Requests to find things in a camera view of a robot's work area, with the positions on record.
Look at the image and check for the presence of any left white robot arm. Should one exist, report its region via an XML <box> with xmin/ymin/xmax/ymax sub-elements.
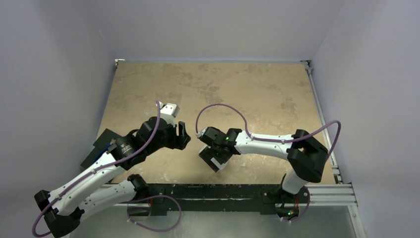
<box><xmin>34</xmin><ymin>114</ymin><xmax>191</xmax><ymax>238</ymax></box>

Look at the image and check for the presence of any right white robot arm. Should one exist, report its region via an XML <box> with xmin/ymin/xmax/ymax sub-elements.
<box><xmin>196</xmin><ymin>126</ymin><xmax>328</xmax><ymax>202</ymax></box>

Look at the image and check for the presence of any black box with blue tool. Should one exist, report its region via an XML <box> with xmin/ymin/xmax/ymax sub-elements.
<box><xmin>80</xmin><ymin>128</ymin><xmax>121</xmax><ymax>171</ymax></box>

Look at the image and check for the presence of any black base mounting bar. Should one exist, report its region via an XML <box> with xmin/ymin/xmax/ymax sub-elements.
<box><xmin>127</xmin><ymin>175</ymin><xmax>310</xmax><ymax>220</ymax></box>

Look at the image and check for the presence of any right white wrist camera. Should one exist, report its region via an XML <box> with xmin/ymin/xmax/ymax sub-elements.
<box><xmin>196</xmin><ymin>128</ymin><xmax>207</xmax><ymax>138</ymax></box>

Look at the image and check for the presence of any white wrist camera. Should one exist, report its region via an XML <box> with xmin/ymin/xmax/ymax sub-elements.
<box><xmin>158</xmin><ymin>101</ymin><xmax>180</xmax><ymax>127</ymax></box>
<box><xmin>196</xmin><ymin>128</ymin><xmax>207</xmax><ymax>138</ymax></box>

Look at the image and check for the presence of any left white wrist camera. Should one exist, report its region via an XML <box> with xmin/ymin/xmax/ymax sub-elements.
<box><xmin>158</xmin><ymin>101</ymin><xmax>180</xmax><ymax>127</ymax></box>

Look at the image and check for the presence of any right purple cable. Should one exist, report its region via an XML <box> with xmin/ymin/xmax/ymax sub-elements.
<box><xmin>195</xmin><ymin>104</ymin><xmax>342</xmax><ymax>162</ymax></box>

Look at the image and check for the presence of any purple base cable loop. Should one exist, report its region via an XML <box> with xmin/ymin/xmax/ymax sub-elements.
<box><xmin>126</xmin><ymin>193</ymin><xmax>182</xmax><ymax>233</ymax></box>

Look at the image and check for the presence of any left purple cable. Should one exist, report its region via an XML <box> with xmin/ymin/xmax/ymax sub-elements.
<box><xmin>31</xmin><ymin>101</ymin><xmax>161</xmax><ymax>238</ymax></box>

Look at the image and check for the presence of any aluminium frame rail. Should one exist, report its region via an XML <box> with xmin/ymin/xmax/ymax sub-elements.
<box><xmin>301</xmin><ymin>60</ymin><xmax>367</xmax><ymax>238</ymax></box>

